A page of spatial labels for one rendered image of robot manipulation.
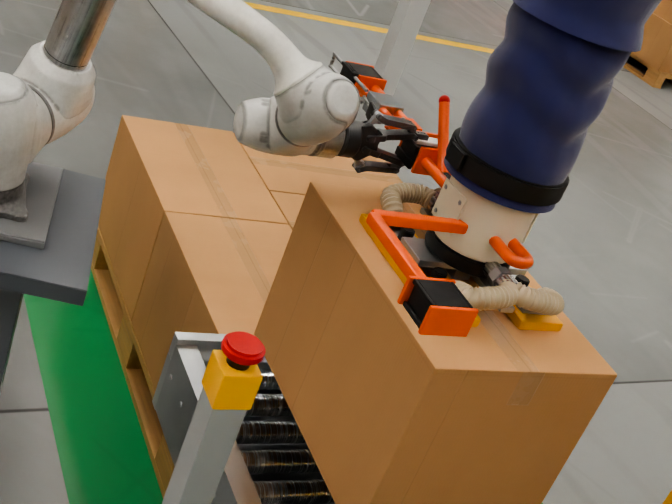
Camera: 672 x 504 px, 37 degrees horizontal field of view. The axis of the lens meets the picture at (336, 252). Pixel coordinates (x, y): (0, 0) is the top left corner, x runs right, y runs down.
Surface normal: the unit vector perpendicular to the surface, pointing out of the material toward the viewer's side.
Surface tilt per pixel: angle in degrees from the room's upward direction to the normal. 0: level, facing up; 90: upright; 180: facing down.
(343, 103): 57
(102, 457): 0
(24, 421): 0
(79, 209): 0
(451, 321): 90
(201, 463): 90
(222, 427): 90
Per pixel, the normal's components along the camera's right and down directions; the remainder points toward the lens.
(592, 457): 0.33, -0.82
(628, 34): 0.59, 0.14
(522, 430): 0.36, 0.56
